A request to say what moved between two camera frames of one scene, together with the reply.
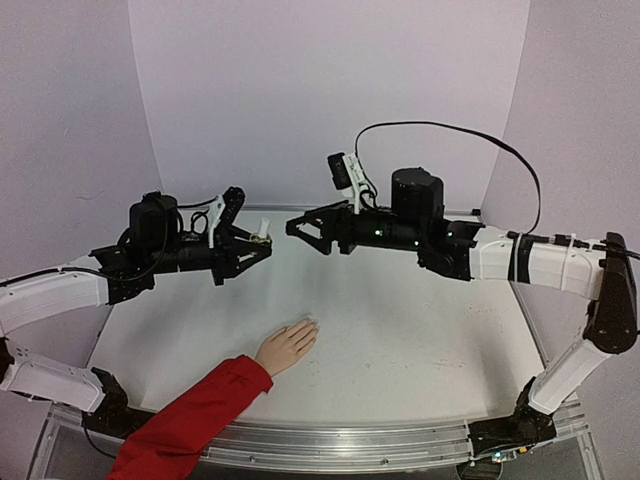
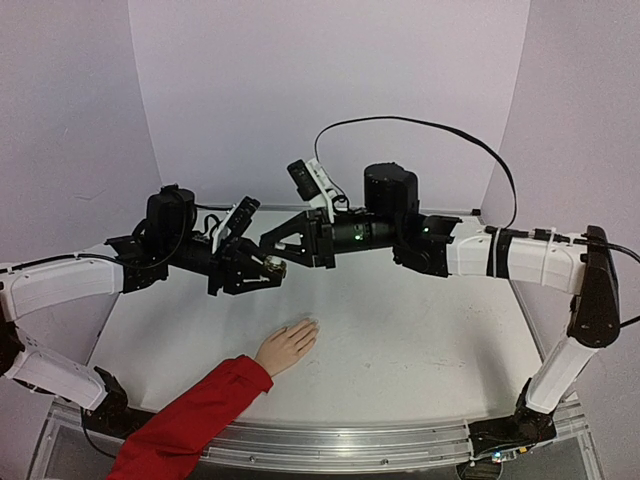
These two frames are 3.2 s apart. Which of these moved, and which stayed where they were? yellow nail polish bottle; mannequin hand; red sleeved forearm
Moved: yellow nail polish bottle
Stayed: red sleeved forearm; mannequin hand
